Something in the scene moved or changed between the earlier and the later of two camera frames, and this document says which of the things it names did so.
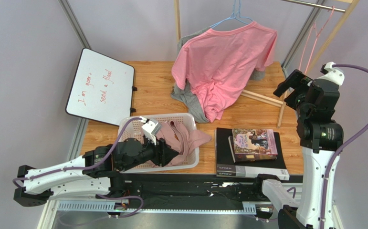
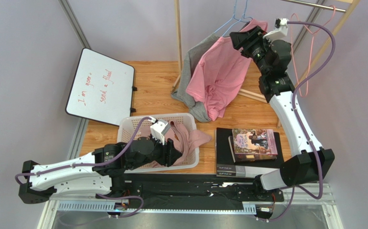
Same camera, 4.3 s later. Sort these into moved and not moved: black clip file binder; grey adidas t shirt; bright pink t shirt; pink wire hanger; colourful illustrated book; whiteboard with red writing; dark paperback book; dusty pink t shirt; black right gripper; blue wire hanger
Moved: black right gripper; pink wire hanger; bright pink t shirt; grey adidas t shirt; blue wire hanger
Not moved: dusty pink t shirt; black clip file binder; whiteboard with red writing; dark paperback book; colourful illustrated book
